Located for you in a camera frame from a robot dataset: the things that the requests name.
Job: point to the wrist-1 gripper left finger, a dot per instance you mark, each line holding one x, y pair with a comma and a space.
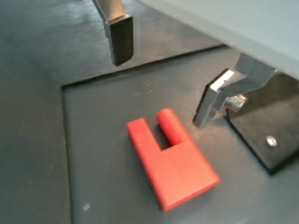
119, 29

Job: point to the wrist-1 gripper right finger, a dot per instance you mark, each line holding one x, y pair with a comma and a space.
223, 92

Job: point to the red square-circle object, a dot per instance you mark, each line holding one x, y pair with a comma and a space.
179, 171

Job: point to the black curved fixture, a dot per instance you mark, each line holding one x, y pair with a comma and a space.
268, 122

